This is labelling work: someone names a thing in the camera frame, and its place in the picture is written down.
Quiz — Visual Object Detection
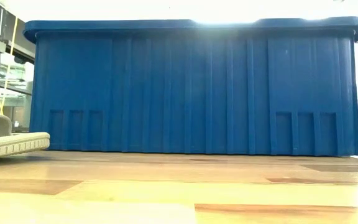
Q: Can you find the grey rubber slide sandal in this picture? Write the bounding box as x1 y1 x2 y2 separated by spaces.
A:
0 108 51 162

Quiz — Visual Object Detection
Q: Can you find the large blue plastic bin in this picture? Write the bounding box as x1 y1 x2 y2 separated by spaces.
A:
22 16 358 157

